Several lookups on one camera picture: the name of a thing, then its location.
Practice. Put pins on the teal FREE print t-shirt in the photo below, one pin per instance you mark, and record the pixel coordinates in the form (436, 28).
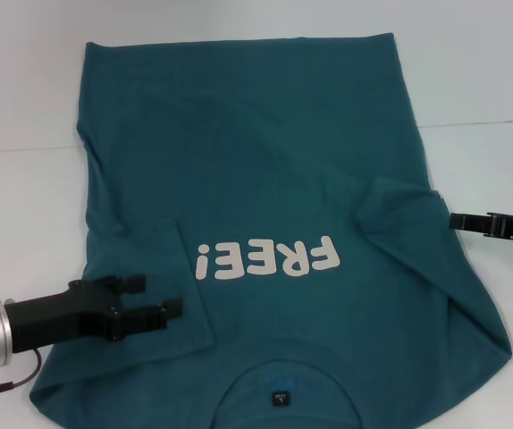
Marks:
(247, 170)

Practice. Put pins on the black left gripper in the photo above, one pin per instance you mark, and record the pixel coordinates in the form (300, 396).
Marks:
(53, 316)

